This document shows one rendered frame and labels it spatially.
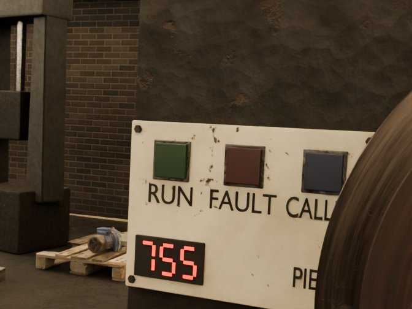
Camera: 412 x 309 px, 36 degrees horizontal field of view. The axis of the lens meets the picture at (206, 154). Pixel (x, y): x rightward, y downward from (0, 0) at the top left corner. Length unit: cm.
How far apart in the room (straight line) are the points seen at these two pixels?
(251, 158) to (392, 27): 18
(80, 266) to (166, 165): 440
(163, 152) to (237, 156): 8
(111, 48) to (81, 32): 48
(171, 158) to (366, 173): 25
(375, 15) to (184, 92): 21
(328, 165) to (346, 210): 14
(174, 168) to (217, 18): 16
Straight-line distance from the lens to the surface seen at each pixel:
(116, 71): 764
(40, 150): 571
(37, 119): 574
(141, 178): 67
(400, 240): 45
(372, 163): 46
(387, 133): 46
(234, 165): 62
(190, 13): 68
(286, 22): 64
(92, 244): 510
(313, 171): 60
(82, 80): 789
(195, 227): 65
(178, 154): 65
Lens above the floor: 124
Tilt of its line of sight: 3 degrees down
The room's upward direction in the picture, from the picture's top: 3 degrees clockwise
